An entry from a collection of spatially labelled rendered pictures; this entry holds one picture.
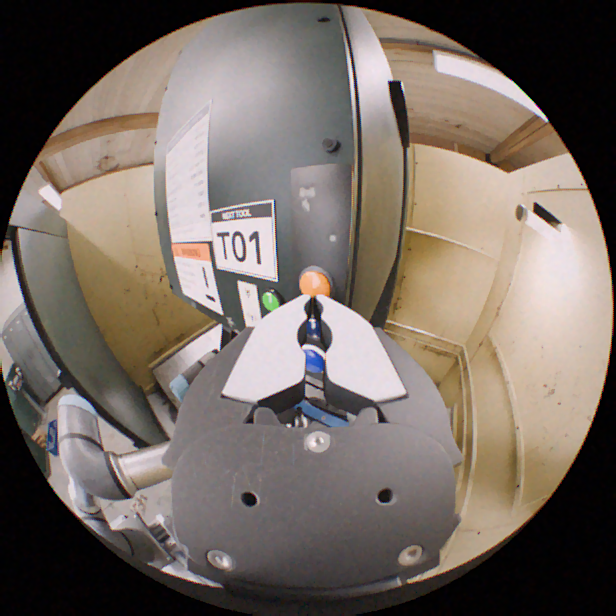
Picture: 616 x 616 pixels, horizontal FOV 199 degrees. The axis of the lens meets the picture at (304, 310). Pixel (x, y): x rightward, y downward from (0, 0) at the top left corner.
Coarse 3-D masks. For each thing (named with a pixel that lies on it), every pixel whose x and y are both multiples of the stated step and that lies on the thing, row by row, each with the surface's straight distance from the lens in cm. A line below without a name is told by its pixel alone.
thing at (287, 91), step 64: (192, 64) 50; (256, 64) 25; (320, 64) 19; (384, 64) 57; (256, 128) 18; (320, 128) 14; (384, 128) 24; (256, 192) 16; (384, 192) 21; (384, 256) 28
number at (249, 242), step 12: (240, 228) 18; (252, 228) 17; (264, 228) 15; (240, 240) 18; (252, 240) 17; (264, 240) 16; (240, 252) 18; (252, 252) 17; (264, 252) 16; (240, 264) 19; (252, 264) 18; (264, 264) 16
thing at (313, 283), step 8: (312, 272) 13; (304, 280) 13; (312, 280) 13; (320, 280) 13; (304, 288) 14; (312, 288) 13; (320, 288) 13; (328, 288) 13; (312, 296) 13; (328, 296) 13
